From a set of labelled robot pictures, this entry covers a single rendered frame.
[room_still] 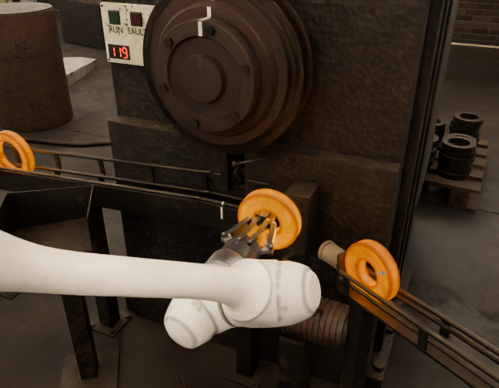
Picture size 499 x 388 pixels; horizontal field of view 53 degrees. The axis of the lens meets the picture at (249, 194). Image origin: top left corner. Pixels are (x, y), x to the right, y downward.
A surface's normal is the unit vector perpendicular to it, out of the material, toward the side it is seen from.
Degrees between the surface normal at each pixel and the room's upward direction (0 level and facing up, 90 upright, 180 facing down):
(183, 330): 86
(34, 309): 0
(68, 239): 5
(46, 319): 0
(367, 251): 90
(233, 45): 90
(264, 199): 93
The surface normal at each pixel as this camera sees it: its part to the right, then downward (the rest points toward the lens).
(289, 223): -0.41, 0.48
